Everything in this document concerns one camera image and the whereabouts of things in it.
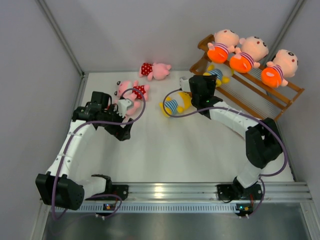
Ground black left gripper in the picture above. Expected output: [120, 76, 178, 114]
[98, 104, 133, 141]

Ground yellow doll blue striped front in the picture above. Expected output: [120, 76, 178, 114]
[203, 64, 234, 87]

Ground yellow doll blue striped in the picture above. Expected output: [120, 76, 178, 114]
[203, 64, 234, 87]
[159, 91, 192, 117]

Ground pink pig doll front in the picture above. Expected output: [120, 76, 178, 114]
[124, 100, 141, 121]

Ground pink pig doll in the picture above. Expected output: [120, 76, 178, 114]
[124, 100, 141, 121]
[138, 62, 172, 81]

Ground large boy doll orange shorts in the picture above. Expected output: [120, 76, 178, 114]
[207, 29, 240, 64]

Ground boy doll orange shorts front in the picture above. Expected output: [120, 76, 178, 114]
[260, 49, 299, 88]

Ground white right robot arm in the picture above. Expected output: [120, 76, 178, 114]
[179, 75, 284, 202]

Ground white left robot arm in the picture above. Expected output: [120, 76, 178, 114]
[35, 91, 134, 210]

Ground brown wooden toy shelf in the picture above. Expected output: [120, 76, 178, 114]
[190, 34, 304, 121]

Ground pink pig doll facing up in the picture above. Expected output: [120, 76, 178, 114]
[114, 80, 150, 101]

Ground pink pig doll back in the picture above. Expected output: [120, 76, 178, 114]
[138, 62, 172, 81]

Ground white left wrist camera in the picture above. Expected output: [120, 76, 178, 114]
[116, 98, 134, 117]

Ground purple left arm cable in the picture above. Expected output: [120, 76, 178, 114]
[51, 88, 147, 221]

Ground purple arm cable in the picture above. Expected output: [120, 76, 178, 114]
[51, 88, 147, 221]
[162, 87, 287, 178]

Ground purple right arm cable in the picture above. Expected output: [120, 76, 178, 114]
[162, 87, 287, 178]

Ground grey slotted cable duct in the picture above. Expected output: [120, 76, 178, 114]
[75, 202, 240, 214]

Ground aluminium mounting rail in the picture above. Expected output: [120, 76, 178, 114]
[123, 182, 312, 203]

